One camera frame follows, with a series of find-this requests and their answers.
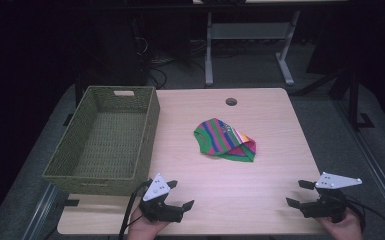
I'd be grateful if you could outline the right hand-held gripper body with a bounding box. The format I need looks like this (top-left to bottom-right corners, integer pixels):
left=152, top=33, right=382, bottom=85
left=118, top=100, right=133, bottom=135
left=299, top=171, right=363, bottom=224

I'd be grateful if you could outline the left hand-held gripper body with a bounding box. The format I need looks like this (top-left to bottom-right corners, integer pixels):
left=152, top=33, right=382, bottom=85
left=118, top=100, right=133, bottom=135
left=139, top=172, right=185, bottom=224

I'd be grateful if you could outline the striped knitted sweater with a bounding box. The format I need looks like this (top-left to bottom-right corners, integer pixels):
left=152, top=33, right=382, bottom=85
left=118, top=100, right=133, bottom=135
left=193, top=117, right=257, bottom=163

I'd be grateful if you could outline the person's left hand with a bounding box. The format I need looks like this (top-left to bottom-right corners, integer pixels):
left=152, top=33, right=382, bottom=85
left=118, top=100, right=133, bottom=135
left=127, top=206, right=171, bottom=240

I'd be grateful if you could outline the person's right hand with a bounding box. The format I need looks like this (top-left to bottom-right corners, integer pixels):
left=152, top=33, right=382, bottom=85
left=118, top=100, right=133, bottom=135
left=316, top=209, right=364, bottom=240

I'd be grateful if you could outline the green woven basket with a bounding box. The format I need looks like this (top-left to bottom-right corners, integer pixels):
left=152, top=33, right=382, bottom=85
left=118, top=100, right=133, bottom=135
left=42, top=85, right=161, bottom=197

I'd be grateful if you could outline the black metal stand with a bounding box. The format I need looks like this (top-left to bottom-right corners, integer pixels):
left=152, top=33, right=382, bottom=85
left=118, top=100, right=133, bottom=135
left=328, top=68, right=376, bottom=132

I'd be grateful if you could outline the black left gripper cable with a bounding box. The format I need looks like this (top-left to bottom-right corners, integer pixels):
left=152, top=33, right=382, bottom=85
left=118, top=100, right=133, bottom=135
left=118, top=179, right=152, bottom=240

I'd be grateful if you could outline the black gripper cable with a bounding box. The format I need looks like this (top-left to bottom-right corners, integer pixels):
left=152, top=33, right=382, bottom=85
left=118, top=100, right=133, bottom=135
left=118, top=179, right=152, bottom=240
left=343, top=195, right=385, bottom=239

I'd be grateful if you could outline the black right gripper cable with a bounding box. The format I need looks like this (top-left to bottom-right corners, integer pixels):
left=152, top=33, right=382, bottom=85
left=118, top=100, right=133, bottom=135
left=343, top=195, right=385, bottom=239

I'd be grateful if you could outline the aluminium rail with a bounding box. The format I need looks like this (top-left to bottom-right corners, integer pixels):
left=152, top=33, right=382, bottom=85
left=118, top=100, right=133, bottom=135
left=21, top=183, right=59, bottom=240
left=333, top=98, right=385, bottom=231

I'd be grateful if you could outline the bundle of floor cables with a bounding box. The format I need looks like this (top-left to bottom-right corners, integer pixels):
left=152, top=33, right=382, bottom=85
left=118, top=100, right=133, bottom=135
left=133, top=34, right=208, bottom=90

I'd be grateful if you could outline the grey metal desk frame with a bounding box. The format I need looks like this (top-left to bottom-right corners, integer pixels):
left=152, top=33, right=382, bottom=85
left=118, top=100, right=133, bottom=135
left=204, top=9, right=302, bottom=88

